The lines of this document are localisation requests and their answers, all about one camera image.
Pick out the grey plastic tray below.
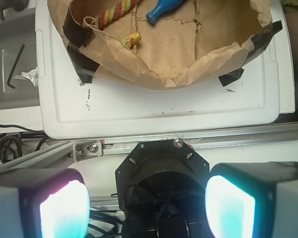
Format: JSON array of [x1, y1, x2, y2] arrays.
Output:
[[0, 0, 39, 110]]

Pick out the black floor cables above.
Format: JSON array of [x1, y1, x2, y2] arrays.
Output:
[[0, 118, 50, 169]]

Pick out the black allen key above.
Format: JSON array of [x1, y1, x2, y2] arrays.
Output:
[[6, 44, 25, 89]]

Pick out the brown paper bag bowl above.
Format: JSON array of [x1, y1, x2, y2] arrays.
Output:
[[47, 0, 273, 90]]

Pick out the aluminium extrusion rail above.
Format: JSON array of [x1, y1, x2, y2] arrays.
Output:
[[0, 121, 298, 170]]

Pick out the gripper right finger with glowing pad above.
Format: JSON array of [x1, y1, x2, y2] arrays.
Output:
[[205, 162, 298, 238]]

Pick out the crumpled white paper scrap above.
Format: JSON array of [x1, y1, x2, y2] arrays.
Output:
[[13, 67, 39, 88]]

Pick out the multicolored twisted rope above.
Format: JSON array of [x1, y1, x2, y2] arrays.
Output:
[[93, 0, 143, 48]]

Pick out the blue plastic bowling pin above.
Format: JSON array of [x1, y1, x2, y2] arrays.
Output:
[[146, 0, 183, 24]]

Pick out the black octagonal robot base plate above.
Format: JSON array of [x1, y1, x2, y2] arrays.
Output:
[[115, 149, 212, 238]]

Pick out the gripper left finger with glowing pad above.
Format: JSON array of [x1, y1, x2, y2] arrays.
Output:
[[0, 168, 90, 238]]

